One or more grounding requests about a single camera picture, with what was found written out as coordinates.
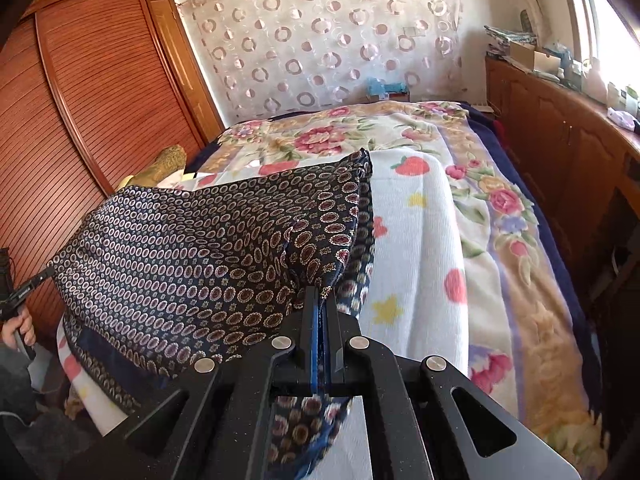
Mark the white flower print blanket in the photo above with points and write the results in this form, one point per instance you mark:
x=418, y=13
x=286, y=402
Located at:
x=415, y=260

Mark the gold patterned pillow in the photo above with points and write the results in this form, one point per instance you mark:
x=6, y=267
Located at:
x=165, y=165

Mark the pink bottle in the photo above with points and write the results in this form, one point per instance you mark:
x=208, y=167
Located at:
x=595, y=80

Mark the circle patterned wall curtain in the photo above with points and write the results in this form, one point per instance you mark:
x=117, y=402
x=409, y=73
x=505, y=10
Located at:
x=325, y=35

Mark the wooden side cabinet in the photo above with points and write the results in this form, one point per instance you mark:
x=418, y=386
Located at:
x=550, y=125

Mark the yellow plush toy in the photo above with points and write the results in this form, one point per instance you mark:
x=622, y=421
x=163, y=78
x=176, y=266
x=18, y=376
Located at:
x=129, y=180

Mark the white pouch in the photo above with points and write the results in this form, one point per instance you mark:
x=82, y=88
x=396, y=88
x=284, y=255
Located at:
x=622, y=117

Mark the floral bed blanket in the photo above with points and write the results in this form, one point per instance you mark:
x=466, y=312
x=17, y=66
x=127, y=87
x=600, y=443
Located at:
x=500, y=200

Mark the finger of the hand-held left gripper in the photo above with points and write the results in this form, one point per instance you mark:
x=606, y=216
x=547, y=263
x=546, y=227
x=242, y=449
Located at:
x=35, y=282

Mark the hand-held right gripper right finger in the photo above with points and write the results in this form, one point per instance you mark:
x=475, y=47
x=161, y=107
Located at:
x=332, y=355

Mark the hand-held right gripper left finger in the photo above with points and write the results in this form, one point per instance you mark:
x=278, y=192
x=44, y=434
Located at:
x=314, y=350

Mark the cardboard box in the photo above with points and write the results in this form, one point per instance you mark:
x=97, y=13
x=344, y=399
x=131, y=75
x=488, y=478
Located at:
x=525, y=52

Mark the wooden slatted wardrobe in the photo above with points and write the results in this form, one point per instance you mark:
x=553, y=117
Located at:
x=100, y=85

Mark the window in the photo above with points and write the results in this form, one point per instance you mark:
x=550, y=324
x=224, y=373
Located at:
x=615, y=20

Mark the navy patterned silk shirt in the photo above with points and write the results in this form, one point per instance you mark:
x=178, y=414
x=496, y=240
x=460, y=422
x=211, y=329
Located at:
x=200, y=260

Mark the grey oval ornament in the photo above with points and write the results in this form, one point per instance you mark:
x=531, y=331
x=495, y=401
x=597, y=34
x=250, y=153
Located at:
x=524, y=20

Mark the blue tissue pack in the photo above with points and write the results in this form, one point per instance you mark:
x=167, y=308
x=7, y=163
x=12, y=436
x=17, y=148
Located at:
x=385, y=89

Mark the person's left hand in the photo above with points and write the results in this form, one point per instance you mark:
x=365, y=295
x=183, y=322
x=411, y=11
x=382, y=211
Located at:
x=29, y=330

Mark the stack of folded cloths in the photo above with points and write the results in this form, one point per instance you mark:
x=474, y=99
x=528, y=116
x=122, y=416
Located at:
x=510, y=36

